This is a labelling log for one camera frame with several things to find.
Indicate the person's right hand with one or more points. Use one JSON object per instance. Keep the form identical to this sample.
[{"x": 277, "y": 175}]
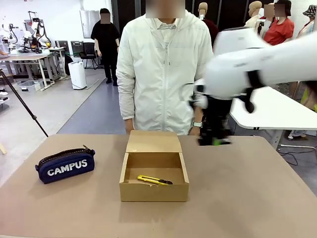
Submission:
[{"x": 130, "y": 127}]

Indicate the grey background workbench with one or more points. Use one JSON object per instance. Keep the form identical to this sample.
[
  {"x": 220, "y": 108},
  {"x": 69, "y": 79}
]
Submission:
[{"x": 24, "y": 59}]

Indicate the yellow utility knife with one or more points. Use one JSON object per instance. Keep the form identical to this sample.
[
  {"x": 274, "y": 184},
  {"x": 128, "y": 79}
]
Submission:
[{"x": 151, "y": 179}]

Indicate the black tripod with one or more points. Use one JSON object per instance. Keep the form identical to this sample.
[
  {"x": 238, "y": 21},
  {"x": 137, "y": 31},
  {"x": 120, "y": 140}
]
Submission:
[{"x": 22, "y": 104}]

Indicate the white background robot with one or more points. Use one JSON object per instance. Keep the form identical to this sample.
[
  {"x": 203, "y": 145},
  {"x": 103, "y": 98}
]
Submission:
[{"x": 38, "y": 32}]

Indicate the mannequin with bucket hat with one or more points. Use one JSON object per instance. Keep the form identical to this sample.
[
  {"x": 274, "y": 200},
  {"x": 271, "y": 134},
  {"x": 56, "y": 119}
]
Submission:
[{"x": 310, "y": 22}]

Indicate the mint green wristwatch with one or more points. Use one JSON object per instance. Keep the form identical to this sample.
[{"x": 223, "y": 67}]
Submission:
[{"x": 197, "y": 124}]

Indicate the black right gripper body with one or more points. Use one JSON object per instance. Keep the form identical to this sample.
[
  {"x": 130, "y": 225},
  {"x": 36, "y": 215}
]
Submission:
[{"x": 216, "y": 119}]

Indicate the brown cardboard box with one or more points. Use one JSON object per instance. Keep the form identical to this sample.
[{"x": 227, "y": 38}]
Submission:
[{"x": 153, "y": 191}]

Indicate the person in black clothes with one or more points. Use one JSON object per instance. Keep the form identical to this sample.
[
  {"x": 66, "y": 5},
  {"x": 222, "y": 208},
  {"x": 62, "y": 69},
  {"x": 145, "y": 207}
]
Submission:
[{"x": 106, "y": 42}]

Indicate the black office chair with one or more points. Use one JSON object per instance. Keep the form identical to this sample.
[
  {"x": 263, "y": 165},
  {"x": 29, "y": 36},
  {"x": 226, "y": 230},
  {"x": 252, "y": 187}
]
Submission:
[{"x": 88, "y": 53}]

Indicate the person in red shirt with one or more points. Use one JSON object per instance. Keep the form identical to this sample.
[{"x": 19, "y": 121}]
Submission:
[{"x": 280, "y": 29}]

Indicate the black monitor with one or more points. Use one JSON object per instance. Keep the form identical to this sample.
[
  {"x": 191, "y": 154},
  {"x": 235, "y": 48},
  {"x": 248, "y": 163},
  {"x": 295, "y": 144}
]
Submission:
[{"x": 76, "y": 49}]

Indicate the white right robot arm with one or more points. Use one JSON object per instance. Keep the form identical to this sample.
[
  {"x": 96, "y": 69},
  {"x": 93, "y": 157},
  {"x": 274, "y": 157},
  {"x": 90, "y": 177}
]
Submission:
[{"x": 260, "y": 64}]

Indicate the person's left hand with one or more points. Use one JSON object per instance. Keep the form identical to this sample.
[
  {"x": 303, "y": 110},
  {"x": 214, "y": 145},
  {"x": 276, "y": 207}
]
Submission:
[{"x": 194, "y": 131}]

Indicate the white background table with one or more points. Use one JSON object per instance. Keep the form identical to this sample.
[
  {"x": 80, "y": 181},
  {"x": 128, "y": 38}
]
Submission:
[{"x": 272, "y": 111}]

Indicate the grey wall panel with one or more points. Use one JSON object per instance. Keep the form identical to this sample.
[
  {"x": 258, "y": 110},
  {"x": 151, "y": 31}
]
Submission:
[{"x": 86, "y": 24}]

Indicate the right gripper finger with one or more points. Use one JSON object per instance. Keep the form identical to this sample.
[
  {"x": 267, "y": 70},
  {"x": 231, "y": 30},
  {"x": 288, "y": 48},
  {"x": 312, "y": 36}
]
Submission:
[
  {"x": 205, "y": 141},
  {"x": 223, "y": 141}
]

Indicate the person in white jacket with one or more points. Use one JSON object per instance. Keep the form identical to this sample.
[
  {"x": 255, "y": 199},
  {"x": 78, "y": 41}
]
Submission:
[{"x": 158, "y": 74}]

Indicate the mannequin in beige coat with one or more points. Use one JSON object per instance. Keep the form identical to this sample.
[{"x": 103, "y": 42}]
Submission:
[{"x": 255, "y": 11}]

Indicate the blue Campus pencil case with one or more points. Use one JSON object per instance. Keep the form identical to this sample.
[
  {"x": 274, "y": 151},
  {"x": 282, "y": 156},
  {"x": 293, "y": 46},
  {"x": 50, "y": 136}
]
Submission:
[{"x": 67, "y": 167}]

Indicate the mannequin in dark red garment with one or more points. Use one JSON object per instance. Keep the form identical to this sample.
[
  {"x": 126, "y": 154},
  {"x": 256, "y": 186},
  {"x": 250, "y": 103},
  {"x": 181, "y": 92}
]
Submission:
[{"x": 210, "y": 27}]

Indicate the white air purifier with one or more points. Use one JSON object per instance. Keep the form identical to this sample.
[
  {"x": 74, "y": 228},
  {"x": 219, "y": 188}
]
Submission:
[{"x": 77, "y": 75}]

